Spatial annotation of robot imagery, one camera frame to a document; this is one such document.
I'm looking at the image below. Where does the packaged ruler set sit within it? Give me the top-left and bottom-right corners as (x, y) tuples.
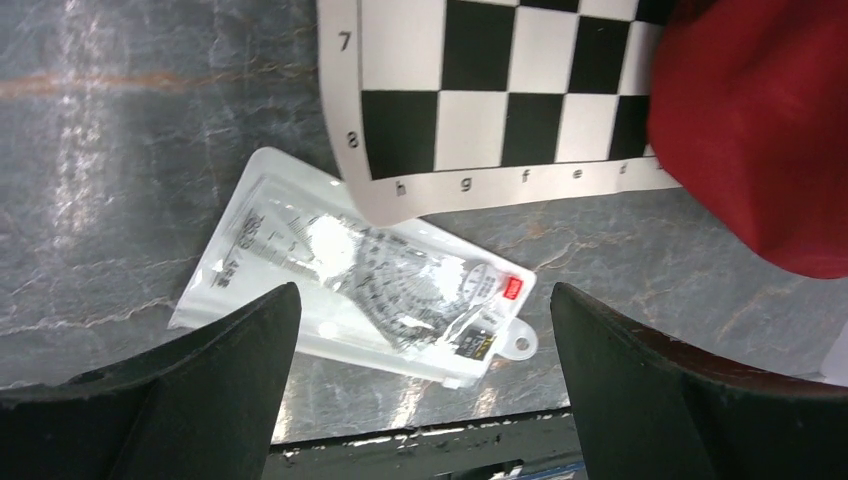
(169, 147), (538, 389)

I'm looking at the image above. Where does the black white chess mat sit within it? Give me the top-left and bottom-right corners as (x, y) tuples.
(316, 0), (675, 226)

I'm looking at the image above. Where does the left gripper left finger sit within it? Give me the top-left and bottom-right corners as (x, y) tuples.
(1, 283), (302, 479)

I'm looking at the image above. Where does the red student backpack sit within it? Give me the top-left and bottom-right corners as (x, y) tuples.
(648, 1), (847, 279)

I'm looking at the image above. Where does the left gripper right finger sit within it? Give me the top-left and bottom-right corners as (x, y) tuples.
(550, 283), (847, 479)

